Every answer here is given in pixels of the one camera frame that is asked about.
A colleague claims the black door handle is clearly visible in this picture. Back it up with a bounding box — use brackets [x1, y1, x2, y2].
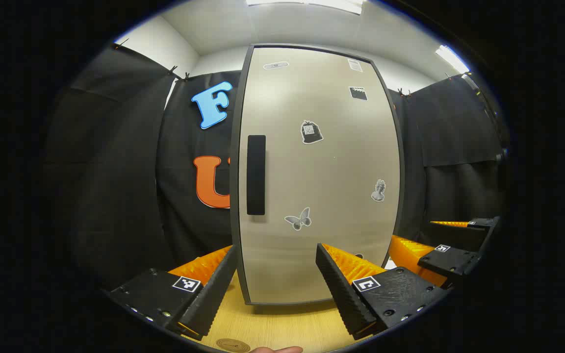
[247, 135, 267, 216]

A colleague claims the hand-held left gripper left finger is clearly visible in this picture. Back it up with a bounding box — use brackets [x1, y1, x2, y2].
[108, 244, 238, 341]

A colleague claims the round brown coaster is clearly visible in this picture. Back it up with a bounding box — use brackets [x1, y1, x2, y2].
[215, 338, 252, 353]

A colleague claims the beige cabinet door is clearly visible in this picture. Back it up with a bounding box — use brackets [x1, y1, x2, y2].
[238, 47, 401, 303]

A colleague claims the black backdrop cloth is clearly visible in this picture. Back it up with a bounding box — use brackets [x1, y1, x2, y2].
[42, 43, 509, 290]

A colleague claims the dark grey cabinet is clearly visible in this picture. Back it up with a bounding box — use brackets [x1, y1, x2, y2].
[229, 43, 406, 307]

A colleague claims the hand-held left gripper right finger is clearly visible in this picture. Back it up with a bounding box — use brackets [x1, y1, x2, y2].
[315, 243, 447, 340]

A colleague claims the ceiling light panel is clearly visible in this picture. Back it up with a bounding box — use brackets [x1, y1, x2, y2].
[246, 0, 364, 15]
[435, 45, 470, 74]

